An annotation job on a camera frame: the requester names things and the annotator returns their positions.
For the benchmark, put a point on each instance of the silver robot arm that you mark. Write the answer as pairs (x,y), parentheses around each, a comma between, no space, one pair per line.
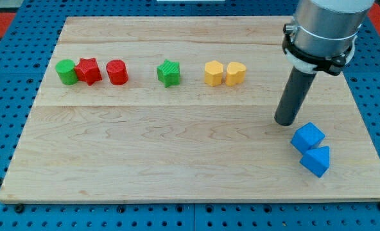
(321,35)

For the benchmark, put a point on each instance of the yellow hexagon block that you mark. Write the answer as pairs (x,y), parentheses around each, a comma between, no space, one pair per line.
(213,73)

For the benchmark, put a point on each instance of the yellow heart block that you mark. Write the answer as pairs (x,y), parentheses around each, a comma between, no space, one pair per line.
(235,73)

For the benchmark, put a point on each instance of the green star block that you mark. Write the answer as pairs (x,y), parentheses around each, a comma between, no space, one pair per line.
(169,73)

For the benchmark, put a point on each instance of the light wooden board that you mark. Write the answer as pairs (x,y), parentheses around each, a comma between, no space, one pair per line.
(190,143)

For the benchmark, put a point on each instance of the red cylinder block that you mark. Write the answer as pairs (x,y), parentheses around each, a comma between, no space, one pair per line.
(117,72)

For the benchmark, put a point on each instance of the red star block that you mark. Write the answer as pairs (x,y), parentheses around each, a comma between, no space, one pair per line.
(87,70)

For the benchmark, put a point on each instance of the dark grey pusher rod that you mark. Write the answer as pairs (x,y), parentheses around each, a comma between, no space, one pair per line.
(293,96)

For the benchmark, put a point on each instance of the blue cube block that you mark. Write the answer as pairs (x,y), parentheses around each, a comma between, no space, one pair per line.
(307,137)

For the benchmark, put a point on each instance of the green cylinder block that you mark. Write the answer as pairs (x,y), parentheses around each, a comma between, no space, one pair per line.
(65,71)

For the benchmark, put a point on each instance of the blue triangle block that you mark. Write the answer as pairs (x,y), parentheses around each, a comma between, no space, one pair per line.
(317,160)

